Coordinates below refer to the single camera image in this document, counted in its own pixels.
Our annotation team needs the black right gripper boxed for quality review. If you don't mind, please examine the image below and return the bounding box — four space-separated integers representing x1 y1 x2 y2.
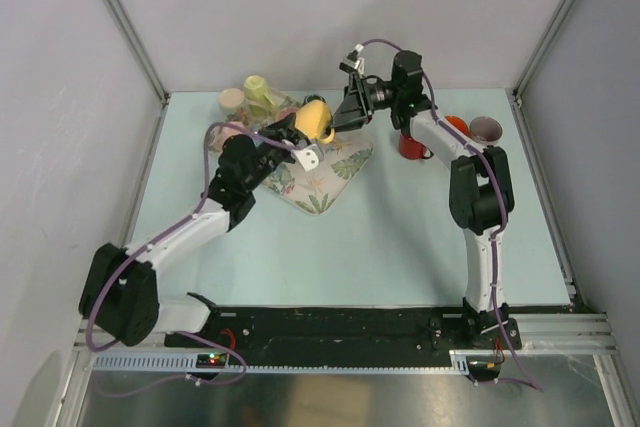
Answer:
328 71 403 134

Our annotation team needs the purple mug black handle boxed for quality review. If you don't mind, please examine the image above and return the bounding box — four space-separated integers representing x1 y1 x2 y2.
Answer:
469 116 503 145

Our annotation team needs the leaf pattern serving tray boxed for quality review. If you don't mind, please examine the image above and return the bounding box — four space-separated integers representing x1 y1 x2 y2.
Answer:
244 90 374 215

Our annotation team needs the pink octagonal mug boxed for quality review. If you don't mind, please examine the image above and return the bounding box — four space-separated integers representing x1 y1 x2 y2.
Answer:
209 121 246 153

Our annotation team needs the dark green mug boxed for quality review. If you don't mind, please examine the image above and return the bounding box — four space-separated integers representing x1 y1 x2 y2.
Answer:
303 94 325 105

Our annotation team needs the orange mug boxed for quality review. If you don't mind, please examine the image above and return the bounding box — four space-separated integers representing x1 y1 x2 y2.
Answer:
446 115 470 137

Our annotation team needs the pale yellow green mug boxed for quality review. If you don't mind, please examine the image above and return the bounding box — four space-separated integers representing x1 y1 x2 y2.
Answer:
243 75 278 118

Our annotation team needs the grey slotted cable duct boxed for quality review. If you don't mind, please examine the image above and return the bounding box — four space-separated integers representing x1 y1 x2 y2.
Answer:
93 352 497 375

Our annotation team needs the pink face pattern mug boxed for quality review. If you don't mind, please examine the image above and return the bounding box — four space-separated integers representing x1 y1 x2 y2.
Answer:
275 106 299 122

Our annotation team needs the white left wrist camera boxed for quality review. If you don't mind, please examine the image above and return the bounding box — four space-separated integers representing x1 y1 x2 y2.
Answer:
292 143 324 172

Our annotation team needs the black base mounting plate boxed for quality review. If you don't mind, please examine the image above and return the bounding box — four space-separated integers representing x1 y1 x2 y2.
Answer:
164 307 522 369

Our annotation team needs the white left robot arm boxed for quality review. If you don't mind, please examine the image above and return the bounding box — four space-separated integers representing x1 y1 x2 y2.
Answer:
79 111 316 352

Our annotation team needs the red mug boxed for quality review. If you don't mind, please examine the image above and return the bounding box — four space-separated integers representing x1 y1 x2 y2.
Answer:
398 133 433 160

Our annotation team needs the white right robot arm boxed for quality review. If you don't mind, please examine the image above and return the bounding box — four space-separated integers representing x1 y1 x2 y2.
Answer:
330 44 515 348

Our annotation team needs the beige mug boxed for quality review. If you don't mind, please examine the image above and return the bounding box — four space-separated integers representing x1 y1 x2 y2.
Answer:
218 88 247 124

